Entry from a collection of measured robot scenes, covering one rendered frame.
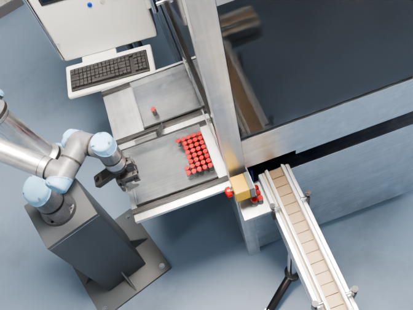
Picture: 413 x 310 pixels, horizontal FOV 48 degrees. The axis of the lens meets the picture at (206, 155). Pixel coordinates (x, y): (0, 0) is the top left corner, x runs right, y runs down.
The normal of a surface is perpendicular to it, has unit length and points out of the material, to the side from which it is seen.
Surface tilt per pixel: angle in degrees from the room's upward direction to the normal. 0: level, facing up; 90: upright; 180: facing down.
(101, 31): 90
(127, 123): 0
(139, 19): 90
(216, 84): 90
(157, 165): 0
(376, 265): 0
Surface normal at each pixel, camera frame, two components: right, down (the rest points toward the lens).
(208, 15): 0.31, 0.81
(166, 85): -0.15, -0.48
